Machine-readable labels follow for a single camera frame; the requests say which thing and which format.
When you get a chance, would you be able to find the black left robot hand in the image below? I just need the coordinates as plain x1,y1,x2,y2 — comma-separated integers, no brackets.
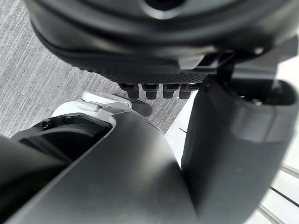
23,0,299,224

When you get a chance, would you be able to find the silver bar cabinet handle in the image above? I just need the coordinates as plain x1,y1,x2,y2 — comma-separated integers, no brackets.
258,204,295,224
281,163,299,175

